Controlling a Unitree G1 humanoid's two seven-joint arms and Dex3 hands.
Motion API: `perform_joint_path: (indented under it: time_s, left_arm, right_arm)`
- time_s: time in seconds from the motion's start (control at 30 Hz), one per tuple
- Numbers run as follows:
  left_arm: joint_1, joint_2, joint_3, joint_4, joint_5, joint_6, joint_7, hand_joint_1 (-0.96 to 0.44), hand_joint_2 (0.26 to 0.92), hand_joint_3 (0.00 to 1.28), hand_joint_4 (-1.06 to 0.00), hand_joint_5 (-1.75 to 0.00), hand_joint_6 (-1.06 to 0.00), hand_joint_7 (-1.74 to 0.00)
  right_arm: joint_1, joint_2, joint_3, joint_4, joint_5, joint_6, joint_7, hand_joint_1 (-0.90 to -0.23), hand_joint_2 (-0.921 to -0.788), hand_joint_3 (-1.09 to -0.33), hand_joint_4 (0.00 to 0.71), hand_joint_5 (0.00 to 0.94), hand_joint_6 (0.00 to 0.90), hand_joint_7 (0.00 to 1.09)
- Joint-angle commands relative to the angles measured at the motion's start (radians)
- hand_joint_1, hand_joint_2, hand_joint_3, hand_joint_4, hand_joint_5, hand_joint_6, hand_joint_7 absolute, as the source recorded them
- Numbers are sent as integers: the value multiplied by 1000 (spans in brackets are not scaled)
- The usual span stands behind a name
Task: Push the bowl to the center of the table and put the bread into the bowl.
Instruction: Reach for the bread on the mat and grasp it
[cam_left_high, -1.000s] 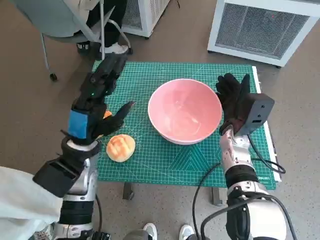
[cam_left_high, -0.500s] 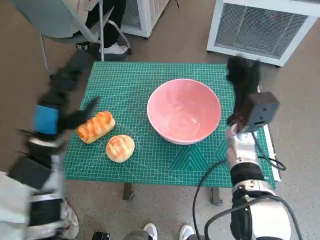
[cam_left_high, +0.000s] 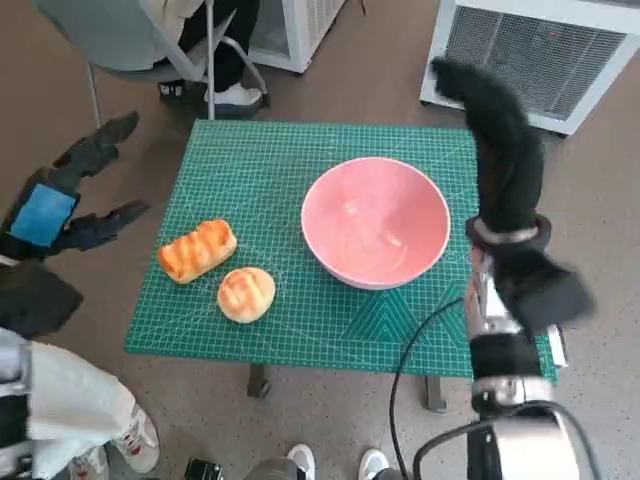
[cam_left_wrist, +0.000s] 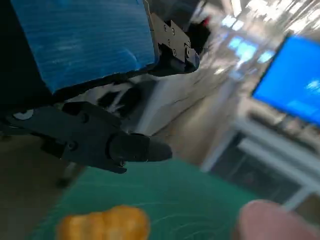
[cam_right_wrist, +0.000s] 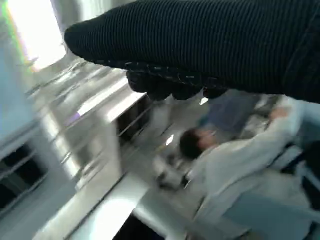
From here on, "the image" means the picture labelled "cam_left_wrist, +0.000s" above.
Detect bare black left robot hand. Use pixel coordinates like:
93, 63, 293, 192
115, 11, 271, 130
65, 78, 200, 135
0, 0, 200, 175

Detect long striped toy bread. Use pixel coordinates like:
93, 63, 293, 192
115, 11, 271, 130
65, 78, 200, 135
56, 204, 151, 240

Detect pink bowl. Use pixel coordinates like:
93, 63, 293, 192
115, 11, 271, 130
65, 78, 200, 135
233, 199, 320, 240

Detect green cutting mat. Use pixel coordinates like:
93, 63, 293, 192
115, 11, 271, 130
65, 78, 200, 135
32, 159, 263, 240

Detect computer monitor blue screen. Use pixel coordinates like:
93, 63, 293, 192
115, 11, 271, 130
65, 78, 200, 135
251, 34, 320, 126

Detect large white mesh cabinet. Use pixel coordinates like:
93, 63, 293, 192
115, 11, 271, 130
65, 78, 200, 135
199, 117, 320, 213

